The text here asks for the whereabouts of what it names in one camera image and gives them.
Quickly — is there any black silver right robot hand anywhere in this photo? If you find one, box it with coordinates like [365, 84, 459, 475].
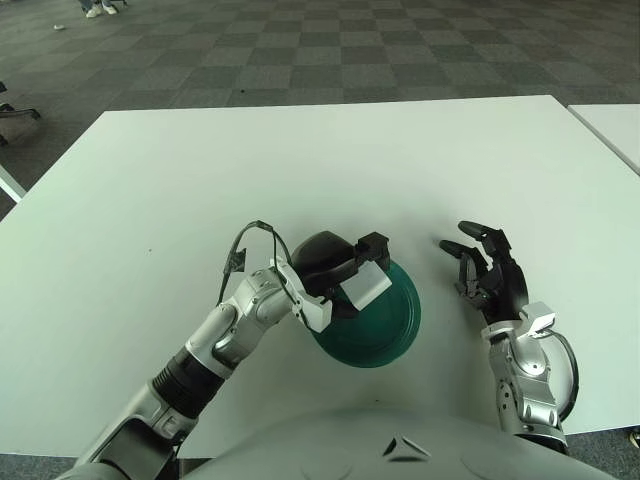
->
[438, 219, 559, 342]

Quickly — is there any white adjacent table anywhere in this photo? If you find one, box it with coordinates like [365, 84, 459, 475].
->
[0, 164, 26, 204]
[567, 103, 640, 176]

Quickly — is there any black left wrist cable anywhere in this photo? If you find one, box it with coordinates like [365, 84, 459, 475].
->
[217, 219, 295, 307]

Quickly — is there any green round plate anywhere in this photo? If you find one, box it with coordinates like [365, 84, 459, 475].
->
[312, 262, 423, 370]

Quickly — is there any grey robot torso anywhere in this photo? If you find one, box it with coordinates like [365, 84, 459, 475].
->
[177, 405, 621, 480]

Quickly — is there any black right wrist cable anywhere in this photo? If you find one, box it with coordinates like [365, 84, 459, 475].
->
[547, 329, 582, 422]

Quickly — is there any white charger block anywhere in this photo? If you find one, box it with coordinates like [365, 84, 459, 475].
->
[341, 263, 393, 310]

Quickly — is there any black chair base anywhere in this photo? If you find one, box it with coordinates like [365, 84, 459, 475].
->
[0, 79, 43, 147]

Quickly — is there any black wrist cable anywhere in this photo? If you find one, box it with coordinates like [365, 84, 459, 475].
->
[217, 219, 295, 307]
[547, 329, 582, 422]

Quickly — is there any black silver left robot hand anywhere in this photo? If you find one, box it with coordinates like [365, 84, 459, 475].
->
[269, 230, 392, 334]

